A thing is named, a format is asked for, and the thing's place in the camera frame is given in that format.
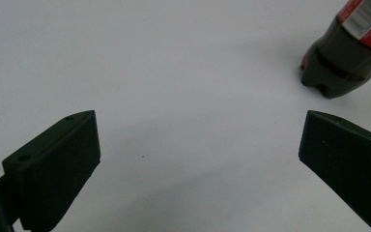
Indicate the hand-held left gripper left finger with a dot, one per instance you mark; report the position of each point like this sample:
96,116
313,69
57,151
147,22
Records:
54,167

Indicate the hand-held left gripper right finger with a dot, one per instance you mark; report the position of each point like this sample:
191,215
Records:
351,161

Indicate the cola bottle with red label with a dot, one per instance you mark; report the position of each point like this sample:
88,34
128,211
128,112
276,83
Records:
341,54

